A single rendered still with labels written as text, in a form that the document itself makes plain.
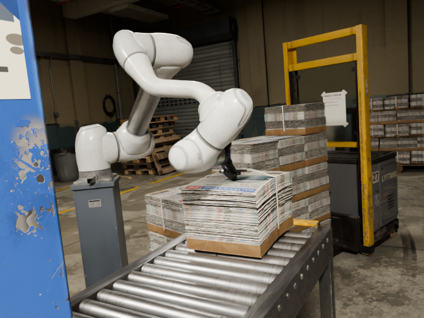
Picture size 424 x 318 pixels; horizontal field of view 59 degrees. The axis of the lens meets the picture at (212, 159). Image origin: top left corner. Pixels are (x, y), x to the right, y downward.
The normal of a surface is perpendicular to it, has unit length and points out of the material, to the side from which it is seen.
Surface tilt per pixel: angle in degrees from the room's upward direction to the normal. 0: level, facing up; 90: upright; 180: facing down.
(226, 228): 94
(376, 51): 90
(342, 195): 90
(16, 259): 90
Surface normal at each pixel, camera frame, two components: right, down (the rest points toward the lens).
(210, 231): -0.48, 0.22
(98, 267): 0.10, 0.11
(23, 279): 0.86, -0.01
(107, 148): 0.62, 0.01
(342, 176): -0.74, 0.15
